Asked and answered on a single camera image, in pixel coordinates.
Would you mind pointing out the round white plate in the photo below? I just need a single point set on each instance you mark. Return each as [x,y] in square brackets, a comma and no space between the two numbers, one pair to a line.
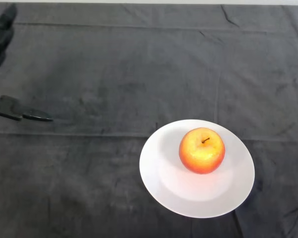
[178,188]

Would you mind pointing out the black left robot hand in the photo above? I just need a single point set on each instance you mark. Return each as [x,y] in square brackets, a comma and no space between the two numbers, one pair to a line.
[7,106]

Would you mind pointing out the black table cloth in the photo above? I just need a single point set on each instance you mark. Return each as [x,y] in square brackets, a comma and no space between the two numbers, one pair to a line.
[129,74]

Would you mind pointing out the red yellow apple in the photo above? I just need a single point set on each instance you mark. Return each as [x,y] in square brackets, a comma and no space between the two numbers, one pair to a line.
[201,151]

